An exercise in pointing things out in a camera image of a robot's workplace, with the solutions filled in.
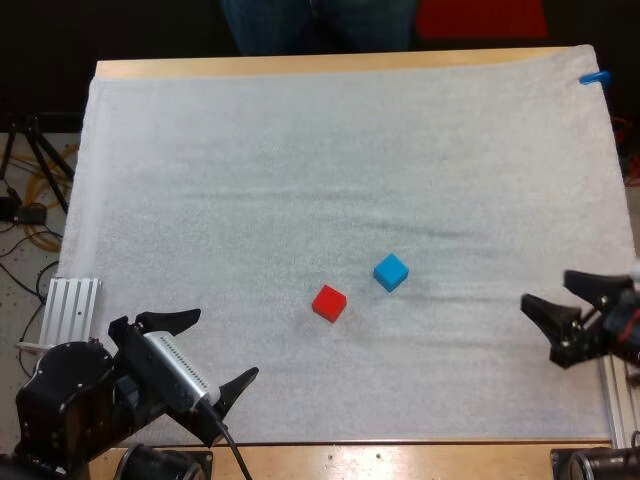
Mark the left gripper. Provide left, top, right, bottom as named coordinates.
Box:
left=108, top=308, right=260, bottom=447

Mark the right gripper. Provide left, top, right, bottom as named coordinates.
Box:
left=519, top=269, right=640, bottom=370

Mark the red cube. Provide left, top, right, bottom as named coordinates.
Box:
left=311, top=284, right=348, bottom=325

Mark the blue cube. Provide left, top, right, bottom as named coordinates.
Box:
left=372, top=252, right=410, bottom=293

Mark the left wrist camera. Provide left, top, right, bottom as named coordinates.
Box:
left=143, top=330, right=222, bottom=412

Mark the black camera cable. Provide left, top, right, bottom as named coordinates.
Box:
left=198, top=402, right=252, bottom=480

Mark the ribbed aluminium rail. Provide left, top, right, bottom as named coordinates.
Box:
left=598, top=353, right=640, bottom=449
left=38, top=277, right=103, bottom=347

